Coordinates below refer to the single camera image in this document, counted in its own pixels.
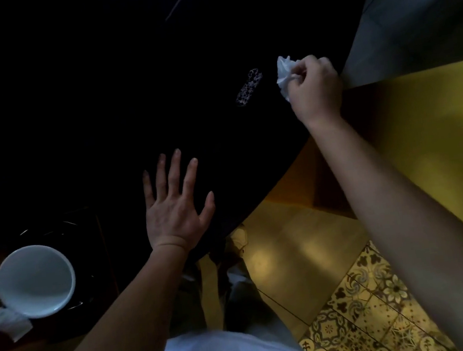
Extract person's left hand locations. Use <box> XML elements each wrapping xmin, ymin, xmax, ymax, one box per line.
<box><xmin>137</xmin><ymin>144</ymin><xmax>221</xmax><ymax>256</ymax></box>

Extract person's right hand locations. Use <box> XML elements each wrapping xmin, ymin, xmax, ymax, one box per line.
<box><xmin>283</xmin><ymin>51</ymin><xmax>348</xmax><ymax>129</ymax></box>

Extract white tissue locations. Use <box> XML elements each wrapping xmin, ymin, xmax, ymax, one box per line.
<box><xmin>273</xmin><ymin>53</ymin><xmax>308</xmax><ymax>104</ymax></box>

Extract person's left forearm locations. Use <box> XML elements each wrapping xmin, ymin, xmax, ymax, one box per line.
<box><xmin>23</xmin><ymin>240</ymin><xmax>202</xmax><ymax>351</ymax></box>

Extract person's right forearm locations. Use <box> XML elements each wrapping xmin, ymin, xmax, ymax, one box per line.
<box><xmin>304</xmin><ymin>99</ymin><xmax>463</xmax><ymax>351</ymax></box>

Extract person's light shoe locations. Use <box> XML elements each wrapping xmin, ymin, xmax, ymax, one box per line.
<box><xmin>225</xmin><ymin>223</ymin><xmax>251</xmax><ymax>260</ymax></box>

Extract patterned sticker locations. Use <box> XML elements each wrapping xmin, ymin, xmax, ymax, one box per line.
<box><xmin>232</xmin><ymin>67</ymin><xmax>266</xmax><ymax>108</ymax></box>

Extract black upright piano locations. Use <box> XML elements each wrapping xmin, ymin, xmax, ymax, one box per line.
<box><xmin>0</xmin><ymin>0</ymin><xmax>408</xmax><ymax>291</ymax></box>

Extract person's grey trousers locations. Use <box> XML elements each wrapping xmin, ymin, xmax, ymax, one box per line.
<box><xmin>159</xmin><ymin>242</ymin><xmax>303</xmax><ymax>351</ymax></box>

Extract dark tray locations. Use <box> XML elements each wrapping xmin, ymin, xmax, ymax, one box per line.
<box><xmin>0</xmin><ymin>205</ymin><xmax>126</xmax><ymax>351</ymax></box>

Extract white ceramic bowl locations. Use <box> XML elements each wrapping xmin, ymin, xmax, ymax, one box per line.
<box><xmin>0</xmin><ymin>240</ymin><xmax>81</xmax><ymax>324</ymax></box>

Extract white crumpled paper napkin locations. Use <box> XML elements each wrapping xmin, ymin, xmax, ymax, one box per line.
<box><xmin>0</xmin><ymin>303</ymin><xmax>35</xmax><ymax>345</ymax></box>

